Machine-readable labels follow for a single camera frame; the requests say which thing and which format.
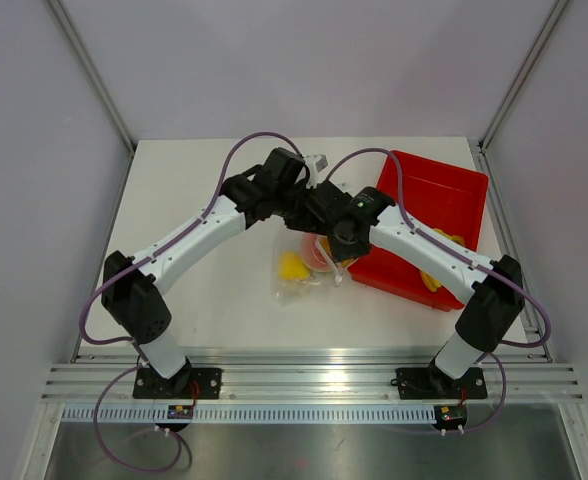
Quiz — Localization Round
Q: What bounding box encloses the left aluminium frame post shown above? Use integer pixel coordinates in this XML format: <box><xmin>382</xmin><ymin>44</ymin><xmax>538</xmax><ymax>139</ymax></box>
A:
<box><xmin>43</xmin><ymin>0</ymin><xmax>137</xmax><ymax>158</ymax></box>

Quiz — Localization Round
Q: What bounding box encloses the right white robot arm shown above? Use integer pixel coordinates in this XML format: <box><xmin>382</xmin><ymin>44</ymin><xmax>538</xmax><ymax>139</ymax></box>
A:
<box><xmin>305</xmin><ymin>181</ymin><xmax>524</xmax><ymax>398</ymax></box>

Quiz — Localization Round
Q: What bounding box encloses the white slotted cable duct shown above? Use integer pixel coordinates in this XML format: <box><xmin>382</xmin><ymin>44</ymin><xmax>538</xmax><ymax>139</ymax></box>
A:
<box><xmin>61</xmin><ymin>405</ymin><xmax>438</xmax><ymax>425</ymax></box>

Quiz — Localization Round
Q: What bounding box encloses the yellow pear toy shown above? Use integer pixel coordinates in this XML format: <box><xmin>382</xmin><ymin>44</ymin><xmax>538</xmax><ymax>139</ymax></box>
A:
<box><xmin>278</xmin><ymin>251</ymin><xmax>311</xmax><ymax>281</ymax></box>

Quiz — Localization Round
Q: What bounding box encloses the watermelon slice toy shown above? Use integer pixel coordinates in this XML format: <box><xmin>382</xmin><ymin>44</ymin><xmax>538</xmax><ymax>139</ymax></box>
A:
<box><xmin>300</xmin><ymin>233</ymin><xmax>332</xmax><ymax>273</ymax></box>

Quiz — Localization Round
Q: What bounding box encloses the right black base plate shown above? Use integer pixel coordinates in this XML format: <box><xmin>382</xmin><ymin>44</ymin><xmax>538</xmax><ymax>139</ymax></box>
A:
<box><xmin>390</xmin><ymin>367</ymin><xmax>488</xmax><ymax>400</ymax></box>

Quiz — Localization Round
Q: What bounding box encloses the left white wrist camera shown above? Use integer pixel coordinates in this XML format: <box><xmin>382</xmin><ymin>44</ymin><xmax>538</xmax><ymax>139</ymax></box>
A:
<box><xmin>304</xmin><ymin>154</ymin><xmax>328</xmax><ymax>174</ymax></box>

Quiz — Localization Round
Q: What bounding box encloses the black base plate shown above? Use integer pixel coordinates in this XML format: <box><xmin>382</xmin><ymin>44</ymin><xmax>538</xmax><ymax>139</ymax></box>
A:
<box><xmin>132</xmin><ymin>367</ymin><xmax>222</xmax><ymax>400</ymax></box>
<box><xmin>390</xmin><ymin>367</ymin><xmax>488</xmax><ymax>400</ymax></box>

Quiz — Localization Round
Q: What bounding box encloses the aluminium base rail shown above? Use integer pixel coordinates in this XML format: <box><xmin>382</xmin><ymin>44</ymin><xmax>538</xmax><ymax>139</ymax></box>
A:
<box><xmin>41</xmin><ymin>347</ymin><xmax>584</xmax><ymax>404</ymax></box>

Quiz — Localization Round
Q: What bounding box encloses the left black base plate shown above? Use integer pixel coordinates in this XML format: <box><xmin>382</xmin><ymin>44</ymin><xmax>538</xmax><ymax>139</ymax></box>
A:
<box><xmin>132</xmin><ymin>367</ymin><xmax>222</xmax><ymax>400</ymax></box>

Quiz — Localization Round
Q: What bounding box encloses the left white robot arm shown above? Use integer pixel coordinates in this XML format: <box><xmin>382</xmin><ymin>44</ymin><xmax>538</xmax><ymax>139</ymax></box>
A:
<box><xmin>101</xmin><ymin>148</ymin><xmax>327</xmax><ymax>398</ymax></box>

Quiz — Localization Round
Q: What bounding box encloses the clear zip top bag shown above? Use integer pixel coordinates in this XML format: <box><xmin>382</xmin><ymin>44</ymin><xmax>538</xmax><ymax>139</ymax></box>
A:
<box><xmin>271</xmin><ymin>231</ymin><xmax>356</xmax><ymax>305</ymax></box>

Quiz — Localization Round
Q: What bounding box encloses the red plastic tray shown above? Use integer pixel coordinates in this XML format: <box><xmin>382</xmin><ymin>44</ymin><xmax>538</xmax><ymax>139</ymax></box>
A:
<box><xmin>348</xmin><ymin>151</ymin><xmax>488</xmax><ymax>312</ymax></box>

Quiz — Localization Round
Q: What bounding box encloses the aluminium frame post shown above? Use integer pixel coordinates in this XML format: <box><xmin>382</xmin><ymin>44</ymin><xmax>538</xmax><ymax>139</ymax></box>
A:
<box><xmin>478</xmin><ymin>0</ymin><xmax>573</xmax><ymax>154</ymax></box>
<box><xmin>43</xmin><ymin>0</ymin><xmax>137</xmax><ymax>158</ymax></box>

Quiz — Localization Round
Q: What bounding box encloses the yellow banana bunch toy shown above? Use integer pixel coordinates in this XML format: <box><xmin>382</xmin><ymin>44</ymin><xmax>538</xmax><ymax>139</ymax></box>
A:
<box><xmin>419</xmin><ymin>227</ymin><xmax>468</xmax><ymax>292</ymax></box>

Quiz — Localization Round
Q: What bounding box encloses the right aluminium frame post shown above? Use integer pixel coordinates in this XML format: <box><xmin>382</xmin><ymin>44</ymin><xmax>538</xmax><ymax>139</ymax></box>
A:
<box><xmin>478</xmin><ymin>0</ymin><xmax>573</xmax><ymax>154</ymax></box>

